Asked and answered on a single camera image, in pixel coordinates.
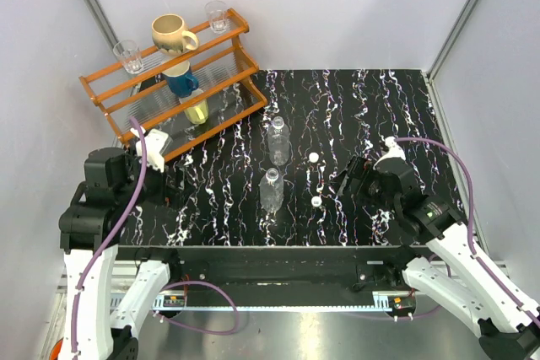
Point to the blue ceramic mug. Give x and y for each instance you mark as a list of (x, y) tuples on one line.
[(181, 80)]

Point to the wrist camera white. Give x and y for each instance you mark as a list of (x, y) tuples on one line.
[(156, 143), (391, 151)]

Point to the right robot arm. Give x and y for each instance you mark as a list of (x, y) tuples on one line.
[(483, 298)]

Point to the orange cup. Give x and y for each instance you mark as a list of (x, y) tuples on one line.
[(55, 351)]

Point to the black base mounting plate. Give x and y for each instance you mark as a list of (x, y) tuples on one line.
[(282, 276)]

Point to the clear drinking glass right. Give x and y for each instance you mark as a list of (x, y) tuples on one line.
[(216, 12)]

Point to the clear plastic bottle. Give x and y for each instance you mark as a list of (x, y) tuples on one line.
[(271, 189), (278, 141)]

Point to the beige ceramic mug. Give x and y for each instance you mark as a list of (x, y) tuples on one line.
[(172, 36)]

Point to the white bottle cap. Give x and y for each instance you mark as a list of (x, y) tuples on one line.
[(316, 201), (313, 157)]

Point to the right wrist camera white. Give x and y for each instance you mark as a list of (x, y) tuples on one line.
[(391, 151)]

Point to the orange wooden shelf rack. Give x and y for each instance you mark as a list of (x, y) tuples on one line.
[(223, 69)]

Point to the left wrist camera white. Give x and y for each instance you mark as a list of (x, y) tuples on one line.
[(156, 143)]

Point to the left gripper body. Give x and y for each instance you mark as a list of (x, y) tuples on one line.
[(158, 189)]

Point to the clear drinking glass left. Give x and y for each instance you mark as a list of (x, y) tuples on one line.
[(128, 54)]

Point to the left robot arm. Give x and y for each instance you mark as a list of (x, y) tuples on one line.
[(115, 181)]

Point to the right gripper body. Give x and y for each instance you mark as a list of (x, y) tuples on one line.
[(360, 169)]

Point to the clear drinking glass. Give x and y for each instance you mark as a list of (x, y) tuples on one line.
[(128, 54), (216, 12)]

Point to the yellow ceramic mug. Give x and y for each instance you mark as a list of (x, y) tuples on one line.
[(198, 113)]

